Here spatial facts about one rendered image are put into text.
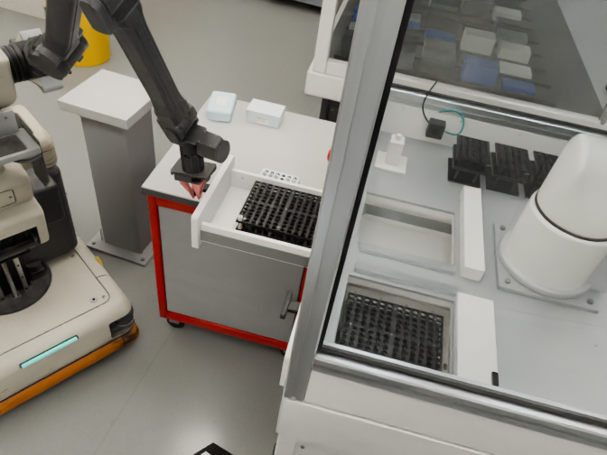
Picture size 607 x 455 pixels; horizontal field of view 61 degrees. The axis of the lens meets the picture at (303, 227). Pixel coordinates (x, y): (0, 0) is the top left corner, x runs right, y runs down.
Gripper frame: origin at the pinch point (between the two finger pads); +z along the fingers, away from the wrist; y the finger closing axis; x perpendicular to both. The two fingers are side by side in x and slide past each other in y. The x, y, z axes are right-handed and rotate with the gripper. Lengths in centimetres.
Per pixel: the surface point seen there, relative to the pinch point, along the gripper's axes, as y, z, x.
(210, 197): 4.9, -2.4, -2.5
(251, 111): -5, 8, 61
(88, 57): -167, 67, 197
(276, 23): -74, 82, 339
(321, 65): 15, -3, 83
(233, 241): 13.5, 4.6, -9.5
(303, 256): 31.9, 5.3, -9.1
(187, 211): -10.9, 19.6, 14.1
